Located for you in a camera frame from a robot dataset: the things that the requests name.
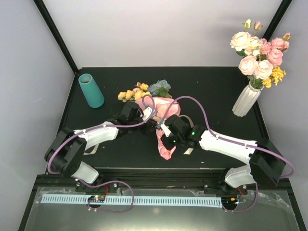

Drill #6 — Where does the right black frame post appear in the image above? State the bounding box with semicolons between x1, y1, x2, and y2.
263;0;292;41

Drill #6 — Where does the left black frame post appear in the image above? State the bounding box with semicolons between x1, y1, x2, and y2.
33;0;79;74

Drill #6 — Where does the teal conical vase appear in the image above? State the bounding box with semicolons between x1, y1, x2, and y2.
78;74;104;108

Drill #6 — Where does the yellow and blue flower bunch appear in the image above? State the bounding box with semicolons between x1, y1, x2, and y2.
117;80;172;103

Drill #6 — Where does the black aluminium rail base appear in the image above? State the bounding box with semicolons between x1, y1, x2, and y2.
75;167;248;193

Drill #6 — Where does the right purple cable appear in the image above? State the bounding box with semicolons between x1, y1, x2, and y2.
161;95;295;214

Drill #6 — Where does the left small circuit board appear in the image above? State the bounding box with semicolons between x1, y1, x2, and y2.
88;195;105;203

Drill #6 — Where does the light blue slotted cable duct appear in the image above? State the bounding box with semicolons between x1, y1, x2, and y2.
40;194;222;208

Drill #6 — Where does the right small circuit board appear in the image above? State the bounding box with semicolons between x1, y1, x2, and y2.
221;197;246;205

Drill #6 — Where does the black frame post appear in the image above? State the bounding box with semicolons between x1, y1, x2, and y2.
33;0;79;74
263;0;292;41

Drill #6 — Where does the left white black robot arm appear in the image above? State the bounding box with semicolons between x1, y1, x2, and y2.
44;102;157;192

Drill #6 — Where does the cream printed ribbon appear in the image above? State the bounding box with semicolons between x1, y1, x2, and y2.
84;115;194;155

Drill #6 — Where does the purple cable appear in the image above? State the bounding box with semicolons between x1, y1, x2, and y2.
161;95;295;214
47;94;157;213

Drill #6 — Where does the small circuit board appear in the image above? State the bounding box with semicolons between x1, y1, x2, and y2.
221;197;246;205
88;195;105;203

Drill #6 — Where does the pink and white rose bouquet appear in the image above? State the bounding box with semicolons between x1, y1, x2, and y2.
230;19;291;90

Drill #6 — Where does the white ribbed vase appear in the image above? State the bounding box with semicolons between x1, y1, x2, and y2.
232;83;264;117

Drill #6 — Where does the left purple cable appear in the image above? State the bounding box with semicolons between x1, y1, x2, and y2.
47;94;157;213

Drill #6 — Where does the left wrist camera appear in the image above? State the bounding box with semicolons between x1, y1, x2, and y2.
142;106;157;121

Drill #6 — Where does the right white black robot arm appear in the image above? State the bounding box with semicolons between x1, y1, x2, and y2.
160;115;286;194

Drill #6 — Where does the pink wrapping paper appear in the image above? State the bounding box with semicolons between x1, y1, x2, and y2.
135;96;180;160

